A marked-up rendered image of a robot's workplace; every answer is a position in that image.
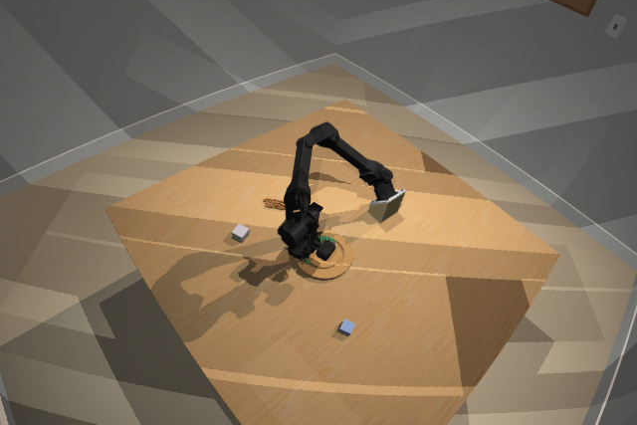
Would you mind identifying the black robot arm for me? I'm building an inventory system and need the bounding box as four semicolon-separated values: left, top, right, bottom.
279;122;398;259

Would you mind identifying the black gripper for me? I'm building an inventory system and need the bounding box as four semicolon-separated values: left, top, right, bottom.
277;220;335;261

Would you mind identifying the white cube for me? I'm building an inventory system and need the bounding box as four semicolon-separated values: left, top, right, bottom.
232;223;250;242

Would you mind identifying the light blue block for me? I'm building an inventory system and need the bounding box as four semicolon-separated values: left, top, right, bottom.
339;319;354;335

